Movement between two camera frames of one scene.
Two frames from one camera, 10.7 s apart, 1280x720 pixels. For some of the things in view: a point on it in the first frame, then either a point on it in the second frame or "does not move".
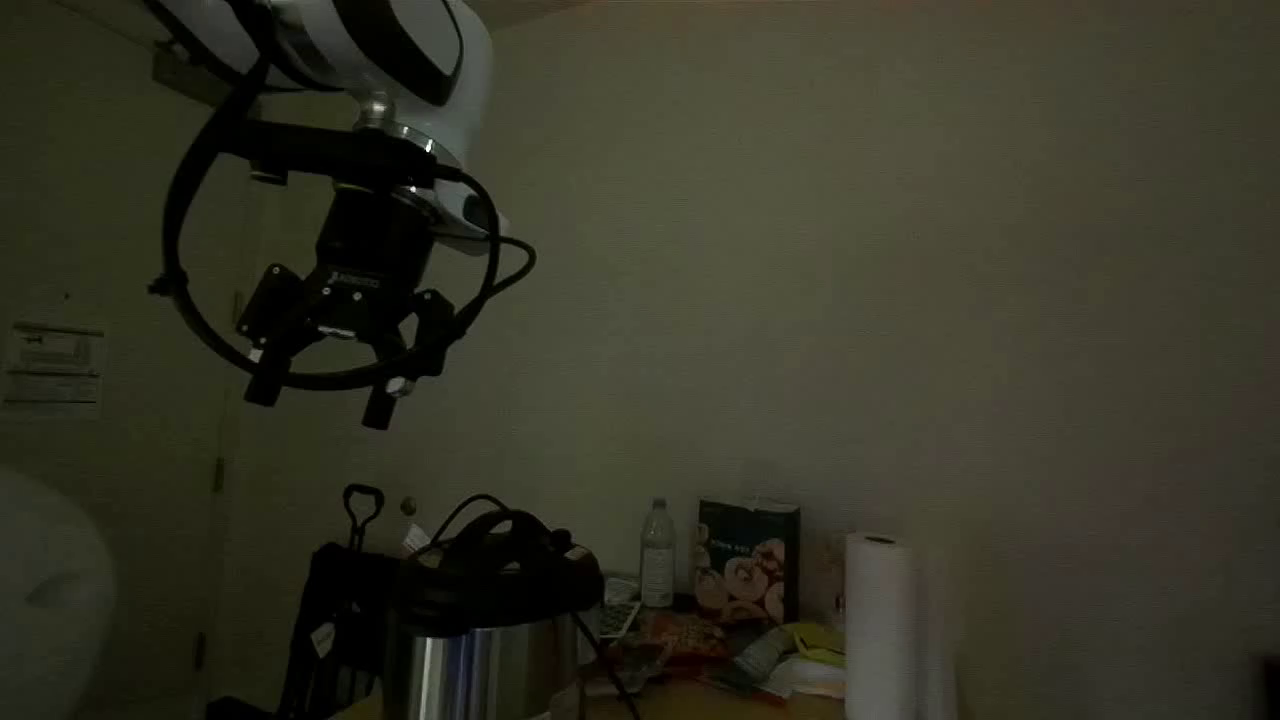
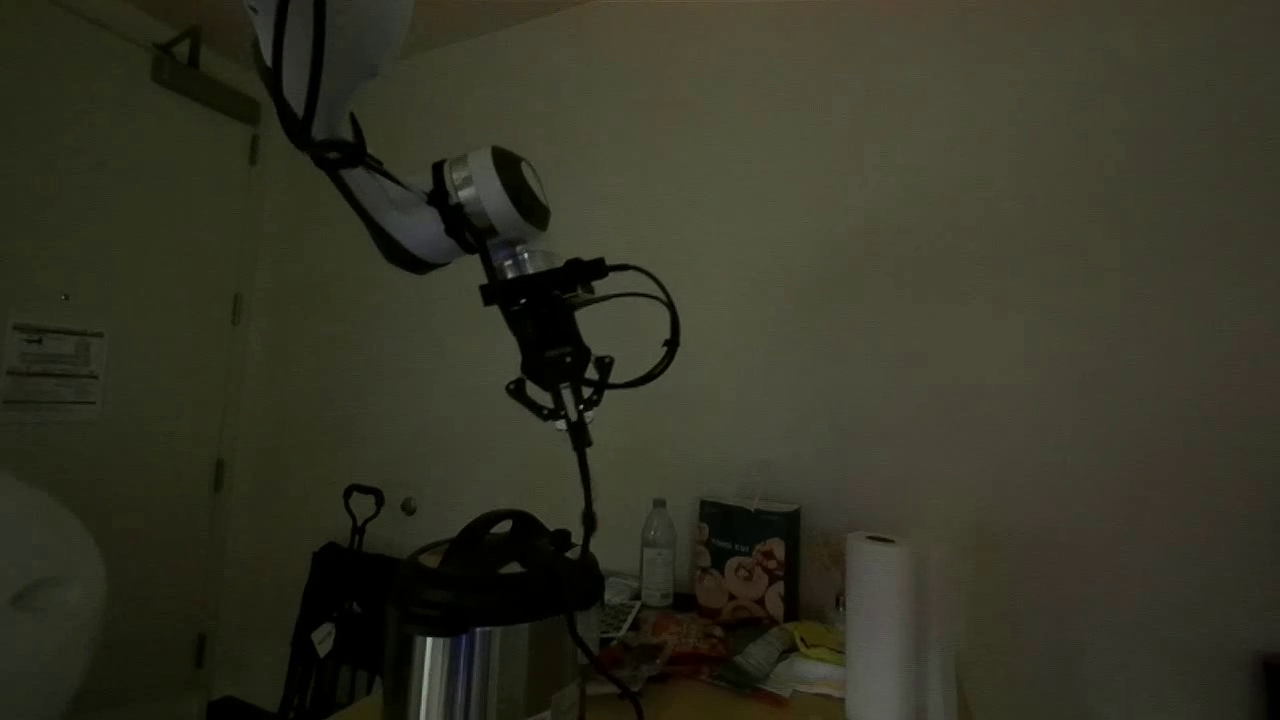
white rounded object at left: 59,599 does not move
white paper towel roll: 879,624 does not move
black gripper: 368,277 to 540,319
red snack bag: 673,645 does not move
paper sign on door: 59,370 does not move
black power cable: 507,567 to 578,539
